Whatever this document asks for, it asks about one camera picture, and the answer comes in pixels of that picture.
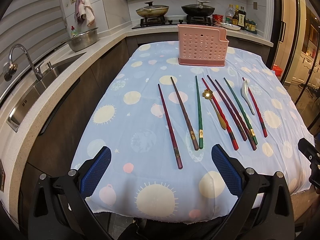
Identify small seasoning jars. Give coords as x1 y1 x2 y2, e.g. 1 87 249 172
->
245 19 257 34

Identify pink perforated utensil holder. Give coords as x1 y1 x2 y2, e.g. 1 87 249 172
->
178 24 229 67

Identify brown chopstick gold band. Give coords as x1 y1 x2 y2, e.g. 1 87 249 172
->
170 76 199 151

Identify red instant noodle cup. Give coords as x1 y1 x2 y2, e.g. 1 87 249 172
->
212 14 223 24

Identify black gas stove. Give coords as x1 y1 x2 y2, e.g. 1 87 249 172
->
132 15 220 29

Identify green dish soap bottle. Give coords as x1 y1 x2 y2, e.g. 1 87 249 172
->
71 26 78 37

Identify gold flower spoon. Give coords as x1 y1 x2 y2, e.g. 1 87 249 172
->
202 89 226 130

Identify yellow cap sauce bottle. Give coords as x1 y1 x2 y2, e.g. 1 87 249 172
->
232 5 239 25

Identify hanging pink white towels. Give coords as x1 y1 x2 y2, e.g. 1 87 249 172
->
74 0 95 27

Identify chrome kitchen faucet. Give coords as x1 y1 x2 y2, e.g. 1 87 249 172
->
3 43 43 82

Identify yellow wok with lid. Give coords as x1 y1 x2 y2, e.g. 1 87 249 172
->
136 1 169 18

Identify red chopstick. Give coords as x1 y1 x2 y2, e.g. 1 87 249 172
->
248 86 267 138
201 77 239 151

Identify black wok with lid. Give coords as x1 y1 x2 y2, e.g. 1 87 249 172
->
181 0 215 17

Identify white plate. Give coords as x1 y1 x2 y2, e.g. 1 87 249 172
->
220 22 241 31

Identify steel mixing bowl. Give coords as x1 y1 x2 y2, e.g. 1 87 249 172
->
67 27 98 52

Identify clear plastic bottle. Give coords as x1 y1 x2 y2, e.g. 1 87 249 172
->
225 4 235 24

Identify dark maroon chopstick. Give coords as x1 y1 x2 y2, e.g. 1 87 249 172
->
215 79 257 151

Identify black framed glass door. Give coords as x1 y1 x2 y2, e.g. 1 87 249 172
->
271 0 320 106

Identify white ceramic soup spoon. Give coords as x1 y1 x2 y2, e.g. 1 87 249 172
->
241 80 255 115

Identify dark soy sauce bottle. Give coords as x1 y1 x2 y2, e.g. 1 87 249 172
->
238 6 246 30

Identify green chopstick gold band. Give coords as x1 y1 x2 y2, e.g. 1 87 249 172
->
195 76 204 149

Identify red chopstick under spoon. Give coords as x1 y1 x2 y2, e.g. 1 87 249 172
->
201 77 239 151

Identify red bag on floor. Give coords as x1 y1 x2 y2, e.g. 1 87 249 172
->
272 64 283 77

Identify steel kitchen sink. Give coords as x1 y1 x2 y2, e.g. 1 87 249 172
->
7 53 85 132

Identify blue planet print tablecloth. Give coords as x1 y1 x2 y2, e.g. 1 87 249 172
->
72 41 313 223

